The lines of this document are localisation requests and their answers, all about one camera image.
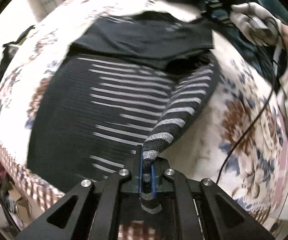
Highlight black grey striped sweater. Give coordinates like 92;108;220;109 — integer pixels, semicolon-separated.
27;12;220;214

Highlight black cable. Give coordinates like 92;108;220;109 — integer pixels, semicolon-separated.
215;17;288;184

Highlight teal velvet quilt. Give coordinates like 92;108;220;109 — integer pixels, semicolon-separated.
166;0;288;82

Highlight gloved right hand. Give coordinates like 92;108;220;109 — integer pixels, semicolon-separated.
229;2;282;46

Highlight black clothes on box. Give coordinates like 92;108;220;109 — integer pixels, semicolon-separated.
0;25;35;83

